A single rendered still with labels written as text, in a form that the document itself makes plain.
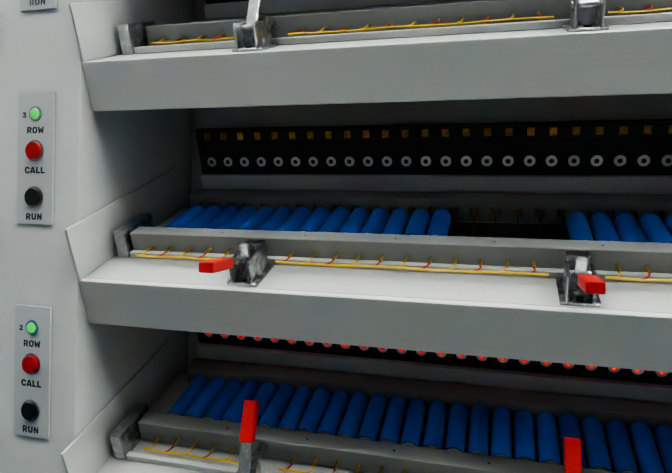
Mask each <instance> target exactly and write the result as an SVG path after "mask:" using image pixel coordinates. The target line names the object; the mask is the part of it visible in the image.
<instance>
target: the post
mask: <svg viewBox="0 0 672 473"><path fill-rule="evenodd" d="M98 1H118V0H57V9H46V10H35V11H24V12H21V11H20V0H0V473H66V470H65V467H64V464H63V461H62V458H61V453H62V452H63V451H64V450H65V449H66V448H67V447H68V446H69V445H70V443H71V442H72V441H73V440H74V439H75V438H76V437H77V436H78V435H79V434H80V433H81V432H82V431H83V430H84V429H85V428H86V426H87V425H88V424H89V423H90V422H91V421H92V420H93V419H94V418H95V417H96V416H97V415H98V414H99V413H100V412H101V411H102V409H103V408H104V407H105V406H106V405H107V404H108V403H109V402H110V401H111V400H112V399H113V398H114V397H115V396H116V395H117V394H118V392H119V391H120V390H121V389H122V388H123V387H124V386H125V385H126V384H127V383H128V382H129V381H130V380H131V379H132V378H133V377H134V376H135V374H136V373H137V372H138V371H139V370H140V369H141V368H142V367H143V366H144V365H145V364H146V363H147V362H148V361H149V360H150V359H151V357H152V356H153V355H154V354H155V353H156V352H157V351H158V350H159V349H160V348H161V347H162V346H163V345H164V344H165V343H166V342H167V340H168V339H169V338H170V337H173V341H174V346H175V351H176V355H177V360H178V365H179V370H180V373H187V369H186V368H187V366H188V331H178V330H166V329H154V328H143V327H131V326H119V325H108V324H96V323H89V320H88V317H87V313H86V309H85V305H84V302H83V298H82V294H81V290H80V287H79V283H78V280H77V276H76V272H75V268H74V265H73V261H72V257H71V253H70V250H69V246H68V242H67V238H66V234H65V231H64V230H65V229H66V228H68V227H70V226H72V225H73V224H75V223H77V222H79V221H81V220H82V219H84V218H86V217H88V216H89V215H91V214H93V213H95V212H96V211H98V210H100V209H102V208H104V207H105V206H107V205H109V204H111V203H112V202H114V201H116V200H118V199H120V198H121V197H123V196H125V195H127V194H128V193H130V192H132V191H134V190H136V189H137V188H139V187H141V186H143V185H144V184H146V183H148V182H150V181H152V180H153V179H155V178H157V177H159V176H160V175H162V174H164V173H166V172H168V171H169V170H171V169H173V168H176V171H177V176H178V182H179V187H180V193H181V198H182V203H183V208H191V200H190V194H191V175H192V124H193V108H186V109H154V110H122V111H93V110H92V105H91V101H90V97H89V92H88V88H87V84H86V79H85V75H84V70H83V66H82V61H81V58H80V53H79V49H78V45H77V40H76V36H75V32H74V27H73V23H72V18H71V14H70V10H69V5H68V3H78V2H98ZM180 5H181V11H182V17H183V23H192V22H193V21H194V20H195V0H180ZM31 92H55V146H54V205H53V225H45V224H17V177H18V115H19V93H31ZM15 305H30V306H43V307H52V324H51V384H50V439H42V438H36V437H29V436H23V435H16V434H13V426H14V364H15Z"/></svg>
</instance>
